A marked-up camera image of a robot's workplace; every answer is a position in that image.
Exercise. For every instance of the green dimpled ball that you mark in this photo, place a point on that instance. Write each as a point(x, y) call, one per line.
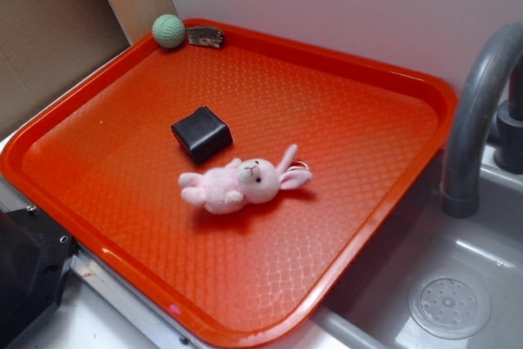
point(168, 31)

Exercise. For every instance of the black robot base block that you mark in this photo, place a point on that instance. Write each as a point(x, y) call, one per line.
point(36, 254)

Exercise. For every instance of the orange plastic tray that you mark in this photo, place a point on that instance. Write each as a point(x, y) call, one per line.
point(103, 162)

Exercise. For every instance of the pink plush bunny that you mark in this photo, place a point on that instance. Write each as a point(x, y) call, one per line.
point(230, 188)

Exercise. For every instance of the black rectangular block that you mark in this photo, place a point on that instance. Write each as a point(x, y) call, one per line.
point(202, 134)

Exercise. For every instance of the brown bark piece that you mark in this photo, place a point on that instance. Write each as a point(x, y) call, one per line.
point(205, 36)

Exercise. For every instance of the grey curved faucet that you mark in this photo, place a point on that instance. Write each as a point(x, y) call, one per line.
point(485, 89)

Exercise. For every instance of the grey toy sink basin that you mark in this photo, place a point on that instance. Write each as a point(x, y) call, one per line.
point(368, 307)

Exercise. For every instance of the round sink drain strainer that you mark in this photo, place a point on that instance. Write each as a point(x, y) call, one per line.
point(449, 304)

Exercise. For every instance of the brown cardboard panel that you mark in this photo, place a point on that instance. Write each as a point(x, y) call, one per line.
point(47, 46)

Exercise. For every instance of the black faucet knob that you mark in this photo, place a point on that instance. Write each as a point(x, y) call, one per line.
point(508, 156)

